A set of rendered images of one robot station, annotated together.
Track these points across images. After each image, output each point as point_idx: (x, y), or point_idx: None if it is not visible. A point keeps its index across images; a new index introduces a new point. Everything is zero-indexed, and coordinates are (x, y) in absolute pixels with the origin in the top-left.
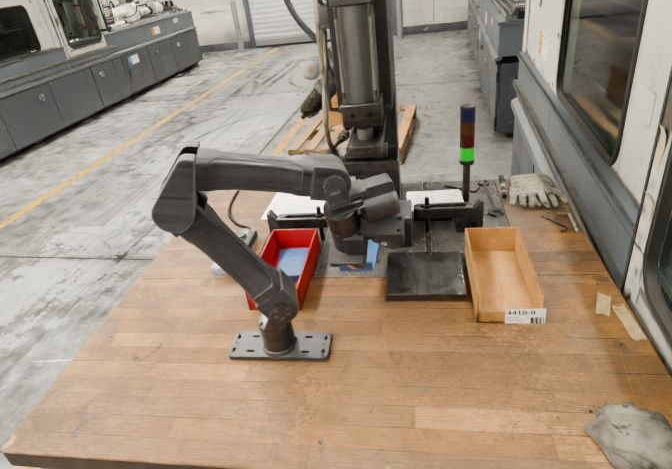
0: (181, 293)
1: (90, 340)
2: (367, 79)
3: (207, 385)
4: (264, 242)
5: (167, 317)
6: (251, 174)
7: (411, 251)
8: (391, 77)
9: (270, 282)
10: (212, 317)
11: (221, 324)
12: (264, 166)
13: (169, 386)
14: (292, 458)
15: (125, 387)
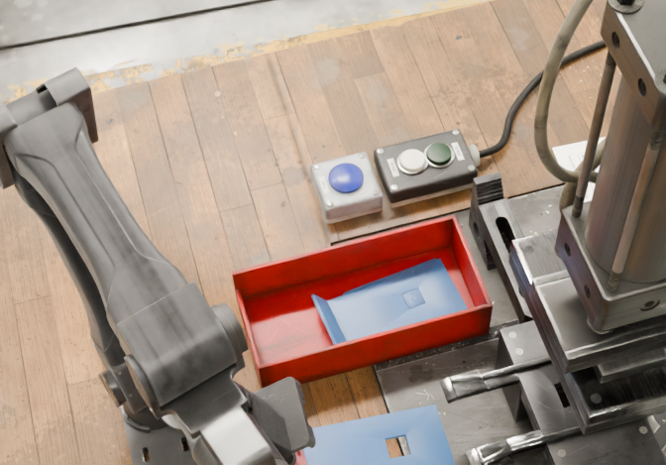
0: (249, 154)
1: (96, 96)
2: (613, 234)
3: (46, 335)
4: (466, 206)
5: (179, 174)
6: (64, 225)
7: None
8: None
9: (105, 345)
10: (200, 247)
11: (186, 274)
12: (76, 238)
13: (32, 281)
14: None
15: (16, 219)
